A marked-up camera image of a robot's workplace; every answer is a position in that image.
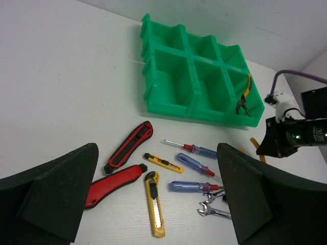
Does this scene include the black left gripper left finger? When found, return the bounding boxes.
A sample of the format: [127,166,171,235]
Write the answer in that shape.
[1,143,99,244]

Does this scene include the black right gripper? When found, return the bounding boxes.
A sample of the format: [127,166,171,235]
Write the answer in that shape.
[256,87,326,158]

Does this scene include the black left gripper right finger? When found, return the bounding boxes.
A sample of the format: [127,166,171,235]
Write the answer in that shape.
[217,143,326,244]

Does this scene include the yellow needle nose pliers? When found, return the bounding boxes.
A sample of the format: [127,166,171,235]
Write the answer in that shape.
[238,137,267,163]

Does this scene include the yellow handled pliers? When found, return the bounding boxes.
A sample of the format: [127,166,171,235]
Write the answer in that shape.
[236,73,252,117]

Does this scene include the blue screwdriver thin shaft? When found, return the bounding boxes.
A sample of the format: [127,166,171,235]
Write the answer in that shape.
[163,139,218,160]

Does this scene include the small silver wrench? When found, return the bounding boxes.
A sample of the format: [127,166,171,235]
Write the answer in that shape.
[203,190,225,204]

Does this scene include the long silver wrench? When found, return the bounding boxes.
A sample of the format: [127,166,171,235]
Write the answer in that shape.
[197,202,231,219]

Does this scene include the blue screwdriver lower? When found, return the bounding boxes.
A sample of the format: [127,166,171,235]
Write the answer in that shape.
[169,181,224,193]

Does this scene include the blue screwdriver middle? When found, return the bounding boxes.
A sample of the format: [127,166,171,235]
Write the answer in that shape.
[176,153,222,181]

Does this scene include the small yellow box cutter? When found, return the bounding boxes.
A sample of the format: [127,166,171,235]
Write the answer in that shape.
[144,153,184,174]

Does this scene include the green six-compartment bin tray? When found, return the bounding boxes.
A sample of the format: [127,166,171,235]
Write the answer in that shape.
[140,14,264,127]

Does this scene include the large yellow box cutter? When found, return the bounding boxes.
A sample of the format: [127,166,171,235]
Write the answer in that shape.
[144,171,166,238]

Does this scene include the black red utility knife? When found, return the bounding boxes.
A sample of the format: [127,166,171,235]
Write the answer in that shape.
[104,120,153,175]

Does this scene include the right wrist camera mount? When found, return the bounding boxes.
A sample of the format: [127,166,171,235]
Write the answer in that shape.
[264,92,305,124]

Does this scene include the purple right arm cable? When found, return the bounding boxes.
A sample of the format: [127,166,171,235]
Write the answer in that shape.
[269,70,327,95]

